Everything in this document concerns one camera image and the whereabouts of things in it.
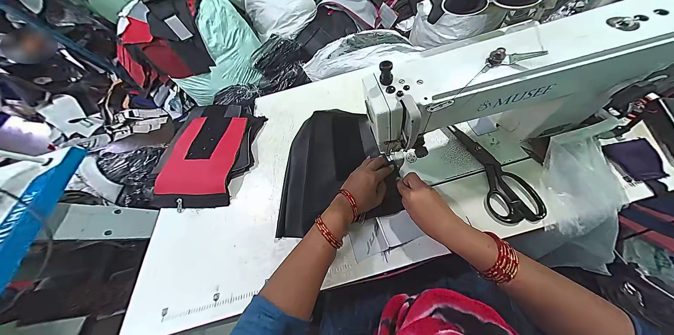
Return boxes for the person's right hand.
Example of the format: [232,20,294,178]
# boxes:
[396,172,458,243]

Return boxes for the person's left hand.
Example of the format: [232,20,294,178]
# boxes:
[339,155,395,216]

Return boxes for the black fabric piece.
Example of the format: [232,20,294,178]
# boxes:
[276,109,405,239]

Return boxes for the person's left forearm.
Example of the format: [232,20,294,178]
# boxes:
[231,193,360,335]

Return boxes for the person's right forearm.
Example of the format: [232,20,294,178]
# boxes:
[438,212,659,335]

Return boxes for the clear plastic wrapped bundle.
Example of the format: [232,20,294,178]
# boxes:
[303,29,425,82]

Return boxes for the white sewing machine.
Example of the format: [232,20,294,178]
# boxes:
[362,0,674,184]

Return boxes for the person's body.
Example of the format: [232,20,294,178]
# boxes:
[308,254,543,335]

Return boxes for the black plastic bag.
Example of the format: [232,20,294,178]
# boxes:
[96,146,174,209]
[214,34,312,113]

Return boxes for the translucent plastic bag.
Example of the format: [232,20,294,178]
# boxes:
[527,116,629,276]

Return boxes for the red and black fabric pieces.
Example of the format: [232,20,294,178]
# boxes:
[152,105,268,214]

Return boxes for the white sewing table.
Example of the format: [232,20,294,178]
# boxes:
[119,52,559,335]

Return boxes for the light green sack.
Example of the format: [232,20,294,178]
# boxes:
[173,0,264,106]

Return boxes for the dark purple fabric piece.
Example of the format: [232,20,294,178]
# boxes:
[602,138,669,183]

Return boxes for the red and black bag pieces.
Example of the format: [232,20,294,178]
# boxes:
[116,0,217,87]

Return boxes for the pile of fabric scraps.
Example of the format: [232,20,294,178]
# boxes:
[0,0,196,204]

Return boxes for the blue-edged white table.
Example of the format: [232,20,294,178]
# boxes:
[0,146,87,296]

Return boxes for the black-handled scissors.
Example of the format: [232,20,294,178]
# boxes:
[447,125,548,226]

